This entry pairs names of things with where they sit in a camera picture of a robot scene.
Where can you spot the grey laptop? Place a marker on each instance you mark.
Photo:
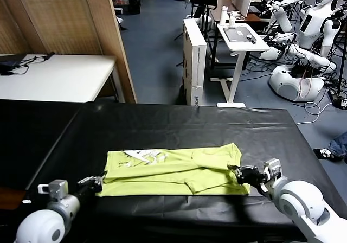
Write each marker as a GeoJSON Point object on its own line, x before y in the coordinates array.
{"type": "Point", "coordinates": [238, 34]}

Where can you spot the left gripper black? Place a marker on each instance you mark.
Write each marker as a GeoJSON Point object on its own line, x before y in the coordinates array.
{"type": "Point", "coordinates": [86, 190]}

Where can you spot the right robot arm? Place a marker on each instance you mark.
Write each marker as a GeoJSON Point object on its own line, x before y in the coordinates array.
{"type": "Point", "coordinates": [306, 210]}

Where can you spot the tall white cardboard box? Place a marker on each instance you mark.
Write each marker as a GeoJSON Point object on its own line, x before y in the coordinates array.
{"type": "Point", "coordinates": [195, 64]}

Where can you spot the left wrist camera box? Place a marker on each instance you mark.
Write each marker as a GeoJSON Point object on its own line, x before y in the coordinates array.
{"type": "Point", "coordinates": [55, 188]}

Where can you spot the white rounded robot base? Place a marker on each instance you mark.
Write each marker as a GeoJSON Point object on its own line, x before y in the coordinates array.
{"type": "Point", "coordinates": [292, 85]}

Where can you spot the white cup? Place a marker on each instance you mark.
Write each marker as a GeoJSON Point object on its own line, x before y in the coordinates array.
{"type": "Point", "coordinates": [232, 20]}

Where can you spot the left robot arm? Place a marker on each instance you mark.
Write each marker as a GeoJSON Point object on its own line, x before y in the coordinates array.
{"type": "Point", "coordinates": [46, 221]}

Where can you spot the black white-printed shoe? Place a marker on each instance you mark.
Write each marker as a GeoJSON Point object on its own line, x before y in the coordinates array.
{"type": "Point", "coordinates": [341, 103]}

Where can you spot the white table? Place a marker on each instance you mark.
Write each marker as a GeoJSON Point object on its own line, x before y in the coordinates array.
{"type": "Point", "coordinates": [59, 77]}

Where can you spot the white bottle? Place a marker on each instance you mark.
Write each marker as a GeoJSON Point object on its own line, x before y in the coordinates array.
{"type": "Point", "coordinates": [223, 16]}

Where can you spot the black pouch device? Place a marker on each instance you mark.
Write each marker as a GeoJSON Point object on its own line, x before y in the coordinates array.
{"type": "Point", "coordinates": [8, 66]}

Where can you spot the white humanoid robot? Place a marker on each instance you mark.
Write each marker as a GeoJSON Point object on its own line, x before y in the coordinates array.
{"type": "Point", "coordinates": [314, 28]}
{"type": "Point", "coordinates": [282, 18]}

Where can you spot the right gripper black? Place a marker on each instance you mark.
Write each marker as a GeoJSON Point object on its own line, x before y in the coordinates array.
{"type": "Point", "coordinates": [253, 176]}

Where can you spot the yellow-green t-shirt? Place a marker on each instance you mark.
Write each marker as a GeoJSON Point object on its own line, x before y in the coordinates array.
{"type": "Point", "coordinates": [168, 172]}

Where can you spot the brown wooden desk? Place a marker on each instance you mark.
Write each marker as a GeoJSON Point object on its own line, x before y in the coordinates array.
{"type": "Point", "coordinates": [252, 16]}

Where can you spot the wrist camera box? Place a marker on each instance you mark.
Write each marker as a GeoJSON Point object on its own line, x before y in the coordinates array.
{"type": "Point", "coordinates": [55, 188]}
{"type": "Point", "coordinates": [272, 168]}

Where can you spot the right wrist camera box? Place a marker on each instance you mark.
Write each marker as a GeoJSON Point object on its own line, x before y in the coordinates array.
{"type": "Point", "coordinates": [272, 168]}

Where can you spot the small black gadget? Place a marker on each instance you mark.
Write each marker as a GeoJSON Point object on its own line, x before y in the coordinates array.
{"type": "Point", "coordinates": [251, 39]}

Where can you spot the black power strip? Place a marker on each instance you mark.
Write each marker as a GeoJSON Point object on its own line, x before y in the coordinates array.
{"type": "Point", "coordinates": [50, 56]}

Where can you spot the white standing desk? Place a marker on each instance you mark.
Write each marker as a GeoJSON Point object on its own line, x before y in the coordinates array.
{"type": "Point", "coordinates": [244, 46]}

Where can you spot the blue jeans leg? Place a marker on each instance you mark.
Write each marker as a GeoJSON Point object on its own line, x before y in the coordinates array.
{"type": "Point", "coordinates": [340, 145]}

